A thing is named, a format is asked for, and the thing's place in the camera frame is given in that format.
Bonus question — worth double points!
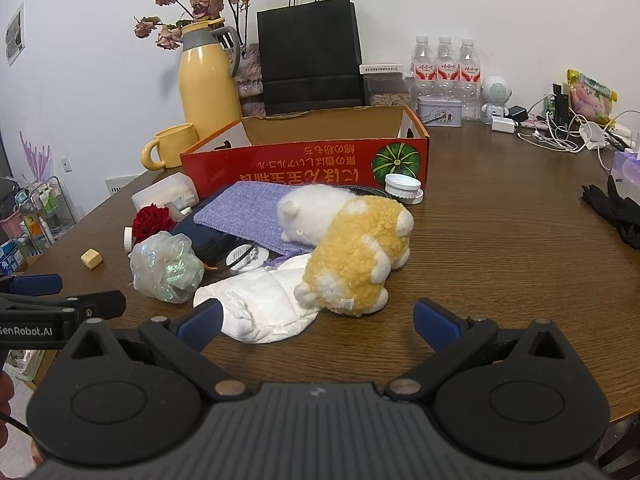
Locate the red cardboard box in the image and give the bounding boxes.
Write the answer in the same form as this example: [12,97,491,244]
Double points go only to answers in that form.
[180,106,431,201]

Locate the white ribbed jar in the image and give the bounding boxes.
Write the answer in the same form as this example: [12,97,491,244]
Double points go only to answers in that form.
[384,174,425,205]

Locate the silver metal tin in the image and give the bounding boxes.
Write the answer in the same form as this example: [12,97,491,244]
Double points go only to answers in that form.
[416,95,463,128]

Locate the pink knitted vase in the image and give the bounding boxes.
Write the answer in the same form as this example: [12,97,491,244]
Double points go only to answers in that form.
[235,42,266,117]

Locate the yellow snack packet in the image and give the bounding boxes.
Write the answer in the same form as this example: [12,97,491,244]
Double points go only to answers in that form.
[566,69,618,126]

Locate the white plush toy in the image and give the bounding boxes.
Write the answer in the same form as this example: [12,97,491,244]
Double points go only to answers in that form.
[277,185,353,248]

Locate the black electronic device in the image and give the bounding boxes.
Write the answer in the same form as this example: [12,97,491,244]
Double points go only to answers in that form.
[545,82,571,128]

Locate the navy zip case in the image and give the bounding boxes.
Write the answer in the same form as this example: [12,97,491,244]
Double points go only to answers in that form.
[170,200,241,268]

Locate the black gloves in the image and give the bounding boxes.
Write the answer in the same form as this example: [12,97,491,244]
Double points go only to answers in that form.
[581,175,640,251]

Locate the yellow plush toy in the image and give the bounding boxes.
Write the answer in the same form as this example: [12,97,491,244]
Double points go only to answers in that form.
[293,195,416,317]

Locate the white panel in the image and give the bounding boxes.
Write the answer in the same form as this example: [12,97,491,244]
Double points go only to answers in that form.
[105,174,143,196]

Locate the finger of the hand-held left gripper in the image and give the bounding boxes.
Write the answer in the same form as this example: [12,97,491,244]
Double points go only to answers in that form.
[0,289,127,322]
[0,274,63,297]

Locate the white tangled cables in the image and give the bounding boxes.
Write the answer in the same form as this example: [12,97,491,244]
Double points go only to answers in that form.
[517,110,586,153]

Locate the white diaper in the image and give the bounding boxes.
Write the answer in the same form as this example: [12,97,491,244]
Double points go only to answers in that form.
[193,252,321,345]

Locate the purple tissue pack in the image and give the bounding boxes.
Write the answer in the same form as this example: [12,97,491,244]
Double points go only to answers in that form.
[611,150,640,196]

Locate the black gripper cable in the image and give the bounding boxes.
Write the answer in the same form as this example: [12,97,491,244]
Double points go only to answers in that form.
[0,412,32,435]

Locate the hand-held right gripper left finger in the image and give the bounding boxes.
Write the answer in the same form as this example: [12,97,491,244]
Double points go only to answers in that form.
[65,299,253,403]

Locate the black paper bag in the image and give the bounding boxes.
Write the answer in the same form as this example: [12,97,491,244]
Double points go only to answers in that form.
[257,0,367,117]

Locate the clear water bottle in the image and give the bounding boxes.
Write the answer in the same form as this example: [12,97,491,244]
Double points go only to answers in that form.
[411,36,437,106]
[456,37,483,121]
[434,36,460,101]

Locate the white round device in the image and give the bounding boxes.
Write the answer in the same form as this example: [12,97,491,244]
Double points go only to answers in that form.
[226,243,273,273]

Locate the white robot figure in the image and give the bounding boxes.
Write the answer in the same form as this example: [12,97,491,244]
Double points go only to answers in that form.
[479,75,511,125]

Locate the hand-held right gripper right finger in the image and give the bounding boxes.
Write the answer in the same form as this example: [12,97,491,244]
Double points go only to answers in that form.
[384,297,571,403]

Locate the yellow mug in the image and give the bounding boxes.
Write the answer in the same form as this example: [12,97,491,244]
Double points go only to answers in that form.
[141,123,200,171]

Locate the translucent plastic box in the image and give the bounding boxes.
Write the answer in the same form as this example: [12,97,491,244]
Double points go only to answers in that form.
[131,172,199,216]

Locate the wall poster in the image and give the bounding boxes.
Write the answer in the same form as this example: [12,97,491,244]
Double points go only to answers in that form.
[5,2,26,66]

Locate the purple wall decal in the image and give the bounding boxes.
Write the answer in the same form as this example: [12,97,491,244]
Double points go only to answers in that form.
[19,130,56,181]

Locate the yellow thermos jug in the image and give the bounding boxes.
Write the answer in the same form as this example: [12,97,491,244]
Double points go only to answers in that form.
[178,19,244,141]

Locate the dried pink roses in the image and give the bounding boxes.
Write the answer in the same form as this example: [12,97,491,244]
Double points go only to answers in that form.
[133,0,256,51]

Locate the red artificial rose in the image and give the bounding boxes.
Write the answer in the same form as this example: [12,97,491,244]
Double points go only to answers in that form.
[132,204,178,243]

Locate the iridescent mesh pouf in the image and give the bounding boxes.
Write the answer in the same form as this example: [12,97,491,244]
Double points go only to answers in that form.
[128,231,206,304]

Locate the purple knitted pouch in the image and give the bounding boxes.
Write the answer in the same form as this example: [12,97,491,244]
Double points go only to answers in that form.
[193,181,321,256]

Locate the wire storage rack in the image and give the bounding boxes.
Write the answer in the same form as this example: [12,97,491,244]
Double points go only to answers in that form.
[0,175,78,281]

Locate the clear seed container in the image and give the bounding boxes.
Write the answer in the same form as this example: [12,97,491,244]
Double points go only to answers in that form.
[359,64,413,108]

